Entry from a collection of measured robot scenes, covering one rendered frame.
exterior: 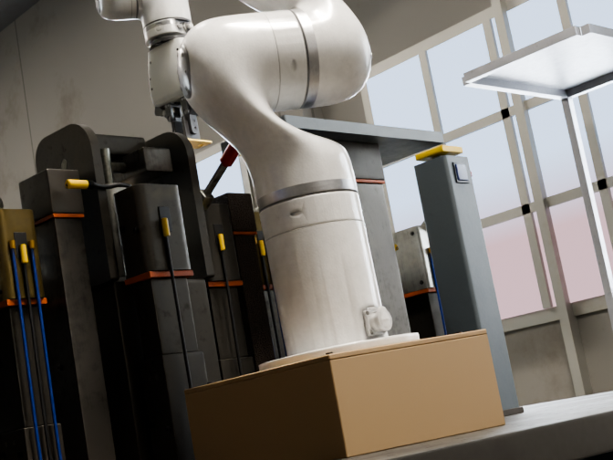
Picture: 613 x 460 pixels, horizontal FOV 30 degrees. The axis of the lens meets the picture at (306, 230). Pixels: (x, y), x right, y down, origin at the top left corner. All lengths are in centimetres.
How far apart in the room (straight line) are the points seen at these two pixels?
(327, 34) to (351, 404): 45
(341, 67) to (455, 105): 326
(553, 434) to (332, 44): 52
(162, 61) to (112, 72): 459
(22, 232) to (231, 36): 38
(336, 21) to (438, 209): 63
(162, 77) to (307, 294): 77
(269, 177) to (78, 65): 557
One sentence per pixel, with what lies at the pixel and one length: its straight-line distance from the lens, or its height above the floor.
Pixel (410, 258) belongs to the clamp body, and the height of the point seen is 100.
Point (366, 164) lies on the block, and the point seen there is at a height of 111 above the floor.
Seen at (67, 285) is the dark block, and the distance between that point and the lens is 149.
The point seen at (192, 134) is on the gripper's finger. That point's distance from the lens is 193.
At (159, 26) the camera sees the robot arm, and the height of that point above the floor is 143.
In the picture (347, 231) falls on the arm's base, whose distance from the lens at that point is 130.
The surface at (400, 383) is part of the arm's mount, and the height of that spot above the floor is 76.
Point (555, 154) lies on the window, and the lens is 430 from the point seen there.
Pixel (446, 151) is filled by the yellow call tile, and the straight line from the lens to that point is 194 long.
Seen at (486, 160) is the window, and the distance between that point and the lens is 449.
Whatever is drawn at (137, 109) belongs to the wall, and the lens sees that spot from 633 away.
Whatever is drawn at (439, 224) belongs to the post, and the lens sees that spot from 192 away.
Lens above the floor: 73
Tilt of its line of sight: 10 degrees up
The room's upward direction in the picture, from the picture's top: 10 degrees counter-clockwise
